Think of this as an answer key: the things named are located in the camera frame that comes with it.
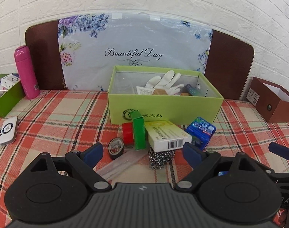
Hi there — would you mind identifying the black tape roll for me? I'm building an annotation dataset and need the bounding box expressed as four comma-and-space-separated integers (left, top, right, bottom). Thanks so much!
108, 137, 124, 160

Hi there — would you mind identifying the clear plastic tube case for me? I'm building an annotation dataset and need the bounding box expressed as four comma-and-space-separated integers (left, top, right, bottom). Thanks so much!
96, 149, 148, 181

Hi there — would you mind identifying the floral Beautiful Day pillow bag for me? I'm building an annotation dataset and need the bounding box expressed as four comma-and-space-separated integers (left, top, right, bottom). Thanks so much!
57, 13, 213, 91

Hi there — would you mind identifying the blue mint gum box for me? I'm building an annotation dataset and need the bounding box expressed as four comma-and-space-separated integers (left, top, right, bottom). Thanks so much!
185, 117, 216, 151

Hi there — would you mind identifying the brown cardboard shoe box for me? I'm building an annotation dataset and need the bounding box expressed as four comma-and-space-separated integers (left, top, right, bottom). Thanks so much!
246, 77, 289, 123

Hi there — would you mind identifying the small green box with items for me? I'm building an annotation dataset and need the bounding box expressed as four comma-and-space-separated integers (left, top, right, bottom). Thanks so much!
0, 74, 25, 117

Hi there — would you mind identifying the yellow white medicine box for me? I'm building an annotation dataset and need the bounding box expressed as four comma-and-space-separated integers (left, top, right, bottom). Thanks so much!
144, 120, 192, 152

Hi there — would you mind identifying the steel wool scrubber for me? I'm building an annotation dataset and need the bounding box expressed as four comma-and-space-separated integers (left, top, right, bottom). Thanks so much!
148, 147, 175, 169

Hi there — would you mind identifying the white rubber glove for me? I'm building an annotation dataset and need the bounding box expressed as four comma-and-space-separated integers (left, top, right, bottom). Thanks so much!
145, 70, 185, 96

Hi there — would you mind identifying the green narrow carton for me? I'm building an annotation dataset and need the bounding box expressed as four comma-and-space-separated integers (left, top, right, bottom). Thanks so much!
130, 111, 146, 150

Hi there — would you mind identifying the white wireless charger device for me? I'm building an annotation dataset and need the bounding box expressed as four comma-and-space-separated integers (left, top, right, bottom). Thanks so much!
0, 116, 18, 146

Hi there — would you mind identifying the red tape roll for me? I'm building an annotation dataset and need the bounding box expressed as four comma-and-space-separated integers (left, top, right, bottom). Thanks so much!
122, 123, 134, 146

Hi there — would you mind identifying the pink thermos bottle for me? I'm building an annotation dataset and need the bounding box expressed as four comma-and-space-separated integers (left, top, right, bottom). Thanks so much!
14, 45, 40, 99

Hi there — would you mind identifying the small white packet in box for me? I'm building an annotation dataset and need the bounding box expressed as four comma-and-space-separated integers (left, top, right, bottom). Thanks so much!
136, 86, 154, 95

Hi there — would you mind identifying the brown small box in box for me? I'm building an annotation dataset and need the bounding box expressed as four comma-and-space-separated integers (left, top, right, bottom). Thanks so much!
153, 89, 168, 95

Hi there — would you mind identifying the lime green cardboard box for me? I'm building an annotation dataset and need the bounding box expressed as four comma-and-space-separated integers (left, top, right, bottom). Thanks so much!
107, 66, 224, 125

